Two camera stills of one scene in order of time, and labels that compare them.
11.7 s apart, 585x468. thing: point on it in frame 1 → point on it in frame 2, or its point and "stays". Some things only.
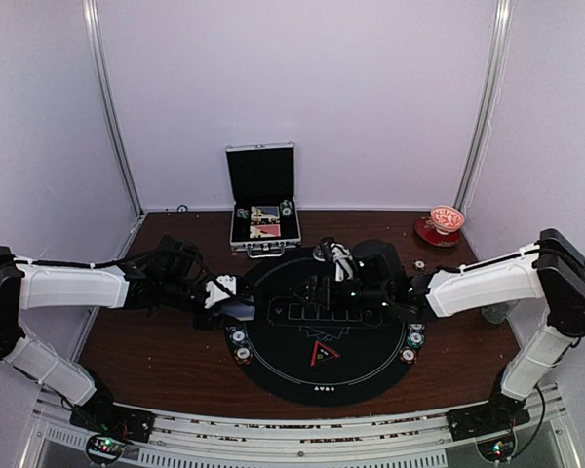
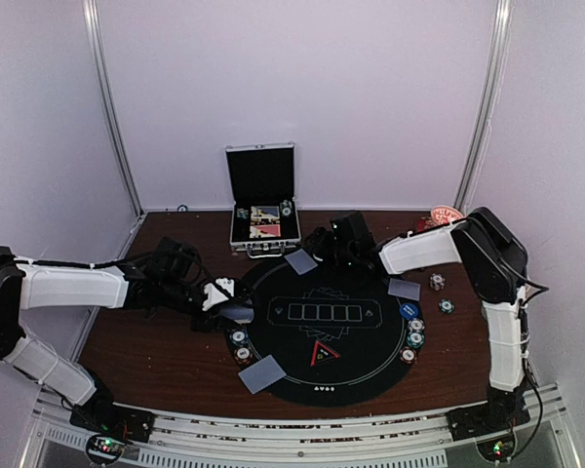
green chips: [415, 338] stays
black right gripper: [328, 281] → [319, 244]
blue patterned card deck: [241, 312] stays
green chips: [238, 336] stays
